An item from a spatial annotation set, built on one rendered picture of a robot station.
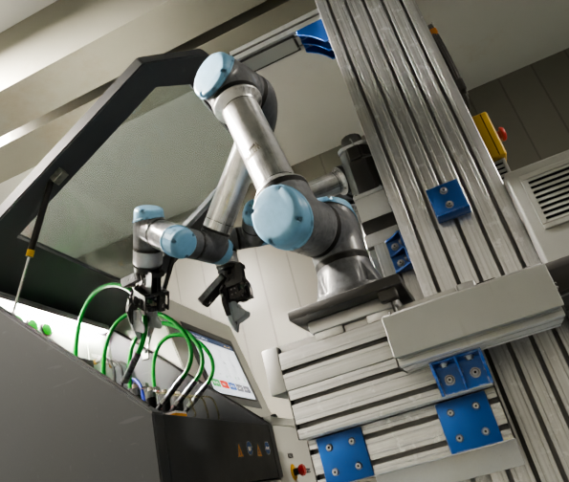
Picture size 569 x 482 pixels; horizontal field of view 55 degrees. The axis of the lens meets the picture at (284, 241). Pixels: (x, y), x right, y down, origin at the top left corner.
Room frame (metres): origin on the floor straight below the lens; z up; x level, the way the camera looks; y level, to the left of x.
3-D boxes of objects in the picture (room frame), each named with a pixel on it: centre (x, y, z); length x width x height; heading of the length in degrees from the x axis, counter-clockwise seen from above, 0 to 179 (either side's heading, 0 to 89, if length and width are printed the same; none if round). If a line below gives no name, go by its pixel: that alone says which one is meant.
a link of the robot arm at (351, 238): (1.07, -0.10, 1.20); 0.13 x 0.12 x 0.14; 146
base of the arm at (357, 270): (1.08, -0.11, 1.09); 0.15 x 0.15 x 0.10
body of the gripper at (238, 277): (1.60, 0.19, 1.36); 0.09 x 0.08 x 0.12; 76
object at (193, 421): (1.50, 0.29, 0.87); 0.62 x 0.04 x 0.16; 166
